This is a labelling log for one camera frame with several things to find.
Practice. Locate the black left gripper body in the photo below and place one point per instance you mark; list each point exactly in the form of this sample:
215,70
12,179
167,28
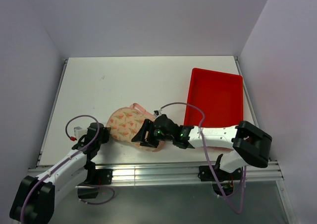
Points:
104,139

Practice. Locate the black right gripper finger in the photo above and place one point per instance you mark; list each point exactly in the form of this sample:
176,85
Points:
146,133
152,143

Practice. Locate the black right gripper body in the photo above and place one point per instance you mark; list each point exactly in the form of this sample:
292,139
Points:
158,135

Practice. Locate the floral mesh laundry bag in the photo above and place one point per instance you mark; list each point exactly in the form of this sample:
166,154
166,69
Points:
125,122

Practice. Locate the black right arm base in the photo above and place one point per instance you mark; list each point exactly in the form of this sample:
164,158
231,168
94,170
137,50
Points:
225,179

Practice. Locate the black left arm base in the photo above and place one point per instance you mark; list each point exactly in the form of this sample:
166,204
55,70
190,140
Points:
91,188

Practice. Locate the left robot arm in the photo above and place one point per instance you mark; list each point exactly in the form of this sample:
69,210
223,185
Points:
37,197

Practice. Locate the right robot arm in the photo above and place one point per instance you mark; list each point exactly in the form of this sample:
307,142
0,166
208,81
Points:
248,144

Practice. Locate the red plastic tray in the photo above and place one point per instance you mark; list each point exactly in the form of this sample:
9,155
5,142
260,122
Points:
219,95

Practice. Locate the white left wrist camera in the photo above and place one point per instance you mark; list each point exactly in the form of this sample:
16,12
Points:
78,131

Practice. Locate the aluminium frame rail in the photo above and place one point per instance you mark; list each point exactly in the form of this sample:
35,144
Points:
171,173

